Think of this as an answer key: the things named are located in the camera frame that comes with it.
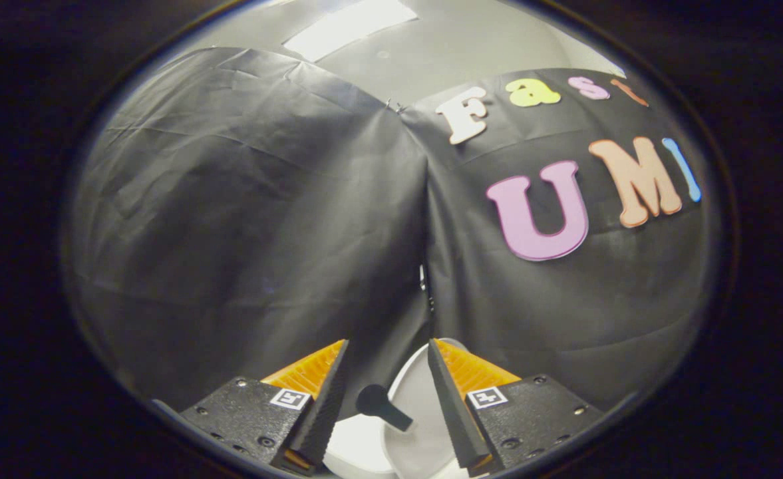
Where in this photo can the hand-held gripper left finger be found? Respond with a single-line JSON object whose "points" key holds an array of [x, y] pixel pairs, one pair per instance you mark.
{"points": [[318, 419]]}

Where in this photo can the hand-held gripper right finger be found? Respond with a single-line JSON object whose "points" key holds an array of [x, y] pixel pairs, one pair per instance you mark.
{"points": [[454, 416]]}

